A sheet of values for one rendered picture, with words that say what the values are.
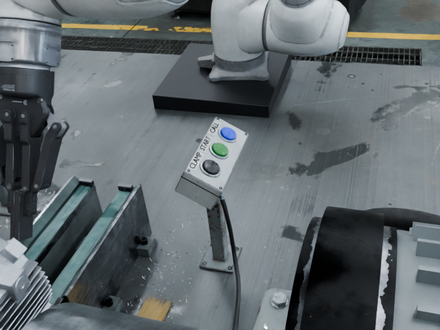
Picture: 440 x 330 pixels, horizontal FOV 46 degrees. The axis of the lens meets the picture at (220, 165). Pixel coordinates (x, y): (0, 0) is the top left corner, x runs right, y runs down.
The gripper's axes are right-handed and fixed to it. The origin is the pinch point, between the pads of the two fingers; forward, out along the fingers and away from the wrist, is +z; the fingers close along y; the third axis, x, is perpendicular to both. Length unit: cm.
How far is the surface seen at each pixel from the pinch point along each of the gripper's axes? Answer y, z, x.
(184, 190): 17.3, -2.9, 17.7
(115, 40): -163, -56, 322
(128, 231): 2.0, 8.9, 29.5
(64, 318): 18.5, 4.7, -17.1
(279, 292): 38.8, 0.0, -11.9
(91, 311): 19.8, 4.9, -14.1
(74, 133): -36, -5, 69
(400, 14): 52, -92, 378
